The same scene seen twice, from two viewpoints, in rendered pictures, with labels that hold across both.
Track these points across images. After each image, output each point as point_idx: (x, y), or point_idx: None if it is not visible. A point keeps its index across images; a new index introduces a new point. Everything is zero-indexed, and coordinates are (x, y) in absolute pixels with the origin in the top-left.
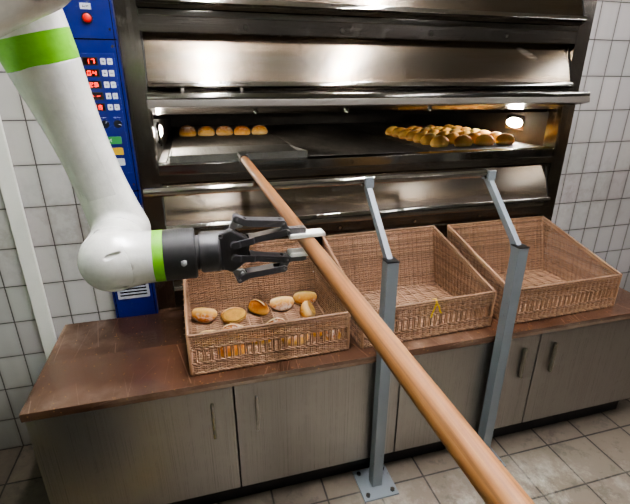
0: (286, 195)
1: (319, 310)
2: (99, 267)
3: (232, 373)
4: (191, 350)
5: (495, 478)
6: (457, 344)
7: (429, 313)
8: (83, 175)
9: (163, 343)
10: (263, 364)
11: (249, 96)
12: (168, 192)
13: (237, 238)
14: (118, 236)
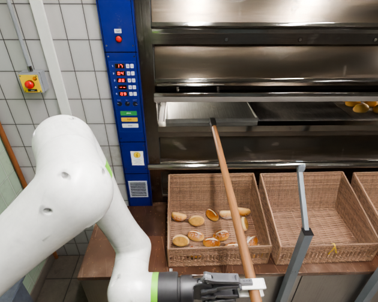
0: (239, 146)
1: (251, 222)
2: None
3: (192, 269)
4: (170, 256)
5: None
6: (344, 273)
7: (327, 251)
8: (112, 238)
9: (153, 233)
10: (211, 265)
11: (222, 95)
12: (163, 168)
13: (205, 287)
14: (131, 288)
